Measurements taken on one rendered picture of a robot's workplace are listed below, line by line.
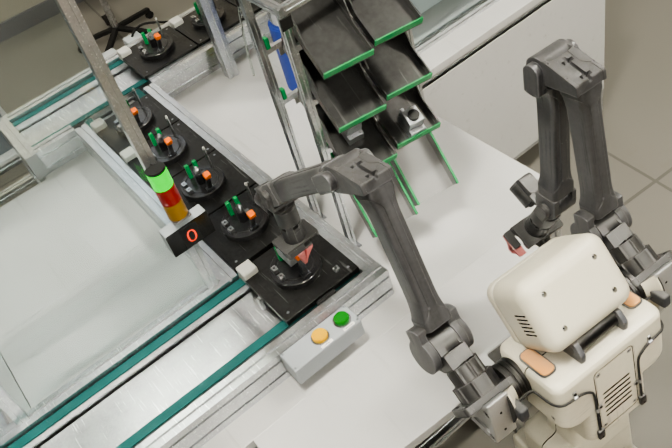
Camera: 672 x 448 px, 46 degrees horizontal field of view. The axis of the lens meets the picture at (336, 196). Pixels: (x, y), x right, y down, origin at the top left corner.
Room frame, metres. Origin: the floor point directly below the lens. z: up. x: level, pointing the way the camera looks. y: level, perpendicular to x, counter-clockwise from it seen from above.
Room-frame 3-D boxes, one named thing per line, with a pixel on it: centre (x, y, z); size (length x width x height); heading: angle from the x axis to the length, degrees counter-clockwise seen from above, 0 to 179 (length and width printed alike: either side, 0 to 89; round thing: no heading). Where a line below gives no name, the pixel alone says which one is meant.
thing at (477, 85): (2.75, -0.66, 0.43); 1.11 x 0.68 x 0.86; 116
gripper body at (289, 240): (1.39, 0.13, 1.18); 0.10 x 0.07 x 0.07; 117
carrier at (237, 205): (1.68, 0.27, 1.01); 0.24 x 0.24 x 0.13; 26
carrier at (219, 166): (1.90, 0.38, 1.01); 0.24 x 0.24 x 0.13; 26
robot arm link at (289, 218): (1.39, 0.13, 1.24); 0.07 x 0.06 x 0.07; 26
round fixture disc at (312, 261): (1.45, 0.16, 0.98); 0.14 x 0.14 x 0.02
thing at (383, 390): (1.32, -0.02, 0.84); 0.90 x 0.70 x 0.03; 112
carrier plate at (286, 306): (1.45, 0.16, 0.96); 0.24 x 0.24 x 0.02; 26
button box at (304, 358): (1.22, 0.14, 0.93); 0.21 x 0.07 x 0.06; 116
